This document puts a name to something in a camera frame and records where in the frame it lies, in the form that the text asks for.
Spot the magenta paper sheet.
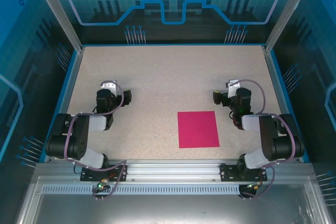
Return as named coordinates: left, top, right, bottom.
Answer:
left=177, top=111, right=220, bottom=148

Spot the sheet metal panel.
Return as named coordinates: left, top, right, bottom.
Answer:
left=15, top=176, right=331, bottom=224

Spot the blue side border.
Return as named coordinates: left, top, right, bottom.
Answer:
left=38, top=48, right=79, bottom=163
left=269, top=50, right=311, bottom=163

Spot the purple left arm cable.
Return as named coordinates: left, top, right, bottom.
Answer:
left=64, top=81, right=129, bottom=201

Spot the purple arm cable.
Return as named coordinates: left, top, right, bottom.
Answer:
left=64, top=81, right=129, bottom=201
left=235, top=79, right=299, bottom=200

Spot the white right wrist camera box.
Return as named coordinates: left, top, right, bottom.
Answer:
left=226, top=78, right=241, bottom=98

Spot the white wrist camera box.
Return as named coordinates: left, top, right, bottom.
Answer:
left=100, top=80, right=118, bottom=91
left=226, top=78, right=241, bottom=98

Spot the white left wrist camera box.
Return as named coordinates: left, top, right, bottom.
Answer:
left=100, top=80, right=118, bottom=91

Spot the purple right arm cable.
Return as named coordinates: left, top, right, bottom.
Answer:
left=235, top=79, right=299, bottom=200

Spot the aluminium side rail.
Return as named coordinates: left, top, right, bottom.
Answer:
left=264, top=47, right=300, bottom=162
left=44, top=47, right=85, bottom=163

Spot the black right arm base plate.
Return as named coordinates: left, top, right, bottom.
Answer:
left=219, top=163, right=268, bottom=183

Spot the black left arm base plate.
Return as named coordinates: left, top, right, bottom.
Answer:
left=80, top=164, right=129, bottom=183

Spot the aluminium mounting rail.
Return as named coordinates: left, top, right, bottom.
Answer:
left=34, top=158, right=314, bottom=183

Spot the aluminium frame post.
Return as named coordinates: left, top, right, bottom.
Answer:
left=263, top=0, right=318, bottom=53
left=29, top=0, right=85, bottom=53

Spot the slotted grey cable duct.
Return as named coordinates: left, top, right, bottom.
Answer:
left=41, top=185, right=266, bottom=196

